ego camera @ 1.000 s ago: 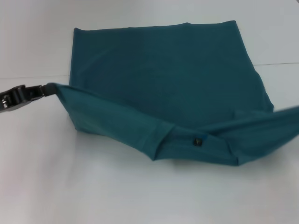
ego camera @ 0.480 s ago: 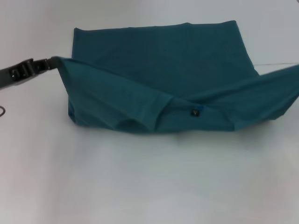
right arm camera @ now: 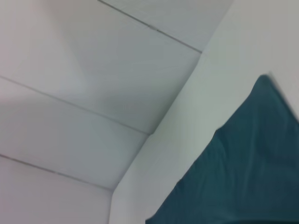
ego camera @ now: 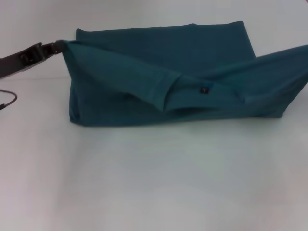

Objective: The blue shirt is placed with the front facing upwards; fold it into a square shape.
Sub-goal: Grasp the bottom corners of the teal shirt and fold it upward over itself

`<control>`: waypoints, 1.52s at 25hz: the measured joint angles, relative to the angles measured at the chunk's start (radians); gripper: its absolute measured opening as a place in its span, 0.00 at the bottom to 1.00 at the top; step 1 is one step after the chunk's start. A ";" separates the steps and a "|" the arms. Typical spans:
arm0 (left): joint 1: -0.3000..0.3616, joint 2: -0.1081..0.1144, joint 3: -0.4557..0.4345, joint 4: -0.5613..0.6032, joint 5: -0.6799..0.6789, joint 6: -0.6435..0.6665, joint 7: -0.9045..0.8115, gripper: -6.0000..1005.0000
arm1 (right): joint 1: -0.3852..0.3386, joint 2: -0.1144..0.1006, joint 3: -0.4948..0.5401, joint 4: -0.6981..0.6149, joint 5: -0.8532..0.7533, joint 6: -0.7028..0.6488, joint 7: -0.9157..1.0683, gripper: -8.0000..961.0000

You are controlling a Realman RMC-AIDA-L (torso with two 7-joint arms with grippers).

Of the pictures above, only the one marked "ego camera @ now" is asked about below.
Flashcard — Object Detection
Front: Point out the left gripper connector cable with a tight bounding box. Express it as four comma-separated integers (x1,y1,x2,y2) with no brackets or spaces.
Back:
0,89,18,111

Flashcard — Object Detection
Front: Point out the teal blue printed t-shirt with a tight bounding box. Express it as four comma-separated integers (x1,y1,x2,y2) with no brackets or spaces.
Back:
61,22,308,128

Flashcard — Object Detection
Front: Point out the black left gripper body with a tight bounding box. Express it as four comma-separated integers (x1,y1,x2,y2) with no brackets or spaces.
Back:
0,49,33,80

